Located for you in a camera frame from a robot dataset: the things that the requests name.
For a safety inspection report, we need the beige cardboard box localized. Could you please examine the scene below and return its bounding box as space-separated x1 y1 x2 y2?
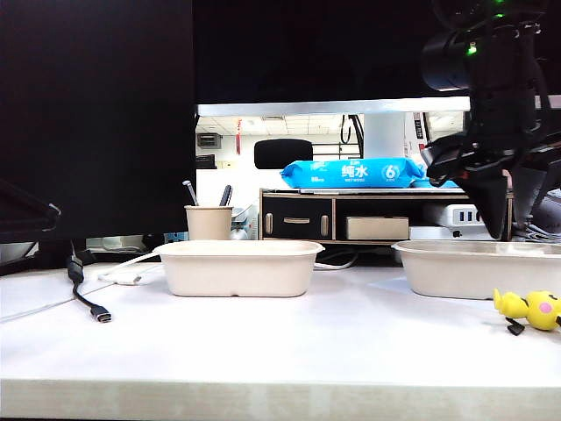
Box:
344 216 410 241

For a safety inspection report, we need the thin white cable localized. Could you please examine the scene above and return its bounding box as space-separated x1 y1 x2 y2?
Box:
0 280 110 324

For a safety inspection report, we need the blue wet wipes pack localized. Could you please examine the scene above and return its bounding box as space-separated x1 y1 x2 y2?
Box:
280 157 425 190

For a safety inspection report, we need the black chair headrest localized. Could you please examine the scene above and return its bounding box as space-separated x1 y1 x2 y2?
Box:
253 139 314 170

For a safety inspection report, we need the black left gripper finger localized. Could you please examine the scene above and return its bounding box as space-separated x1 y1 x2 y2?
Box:
0 175 62 232

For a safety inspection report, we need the brown paper cup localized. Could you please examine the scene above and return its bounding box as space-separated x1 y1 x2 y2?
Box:
184 204 235 241

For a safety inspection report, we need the black USB-C cable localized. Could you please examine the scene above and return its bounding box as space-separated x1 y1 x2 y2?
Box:
66 239 113 325

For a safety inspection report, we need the red Chinese knot ornament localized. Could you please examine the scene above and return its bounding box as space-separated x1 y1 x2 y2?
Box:
231 117 245 155

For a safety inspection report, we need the beige pulp paper box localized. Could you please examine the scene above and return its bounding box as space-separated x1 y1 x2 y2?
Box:
391 239 561 302
153 239 325 298

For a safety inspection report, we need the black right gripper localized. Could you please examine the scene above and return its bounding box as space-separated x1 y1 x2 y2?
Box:
459 125 561 240

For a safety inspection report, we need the black monitor silver edge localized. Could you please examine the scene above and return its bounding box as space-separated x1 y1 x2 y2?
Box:
192 0 561 118

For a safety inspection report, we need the yellow pink-cheeked bird doll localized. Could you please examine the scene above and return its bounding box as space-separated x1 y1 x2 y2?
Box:
491 288 561 338

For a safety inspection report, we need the white multi-port charger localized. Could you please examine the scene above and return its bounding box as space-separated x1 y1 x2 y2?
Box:
423 203 487 229

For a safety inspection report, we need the black wooden desk organizer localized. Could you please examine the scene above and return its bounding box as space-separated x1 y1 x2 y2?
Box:
259 188 525 246

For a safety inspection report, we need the large black monitor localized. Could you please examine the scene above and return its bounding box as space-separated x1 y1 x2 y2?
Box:
0 0 197 246

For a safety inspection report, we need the silver-headed tool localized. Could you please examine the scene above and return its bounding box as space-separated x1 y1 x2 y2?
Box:
182 180 201 207

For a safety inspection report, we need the grey folded cloth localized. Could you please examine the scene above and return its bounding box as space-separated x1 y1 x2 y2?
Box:
525 188 561 245

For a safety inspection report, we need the silver monitor stand plate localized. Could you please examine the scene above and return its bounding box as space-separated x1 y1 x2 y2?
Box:
85 234 146 253

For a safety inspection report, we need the flat white device box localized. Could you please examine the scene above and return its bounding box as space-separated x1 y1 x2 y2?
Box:
409 225 502 242

